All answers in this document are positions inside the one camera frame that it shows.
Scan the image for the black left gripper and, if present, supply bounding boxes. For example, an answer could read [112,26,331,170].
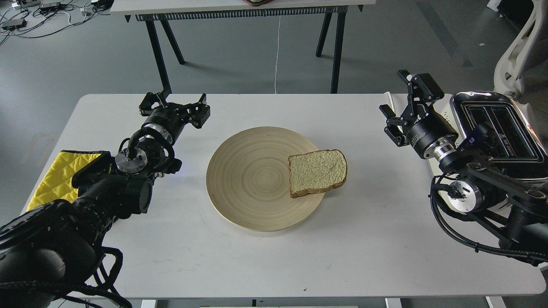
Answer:
[139,92,211,143]

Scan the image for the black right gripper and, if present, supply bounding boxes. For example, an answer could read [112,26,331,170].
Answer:
[378,70,458,160]

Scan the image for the slice of bread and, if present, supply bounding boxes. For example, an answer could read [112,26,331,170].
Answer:
[288,149,348,198]

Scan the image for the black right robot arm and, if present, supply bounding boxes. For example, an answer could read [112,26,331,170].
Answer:
[379,70,547,267]

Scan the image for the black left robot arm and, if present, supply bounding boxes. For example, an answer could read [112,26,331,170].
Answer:
[1,90,211,308]

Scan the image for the silver black toaster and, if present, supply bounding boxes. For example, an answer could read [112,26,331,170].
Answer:
[444,91,547,181]

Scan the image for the round wooden plate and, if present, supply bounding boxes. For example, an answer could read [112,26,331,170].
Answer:
[206,127,324,232]

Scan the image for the white background table black legs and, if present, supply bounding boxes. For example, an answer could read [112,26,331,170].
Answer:
[110,0,375,94]

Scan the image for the white office chair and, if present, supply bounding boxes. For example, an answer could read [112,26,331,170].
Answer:
[493,0,547,99]

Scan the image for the yellow quilted cloth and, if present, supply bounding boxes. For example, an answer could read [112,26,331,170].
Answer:
[25,150,111,212]

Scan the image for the white hanging cable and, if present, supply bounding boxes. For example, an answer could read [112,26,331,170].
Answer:
[274,15,282,94]

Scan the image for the floor cables and power strips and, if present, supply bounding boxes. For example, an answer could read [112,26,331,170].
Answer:
[0,0,114,45]

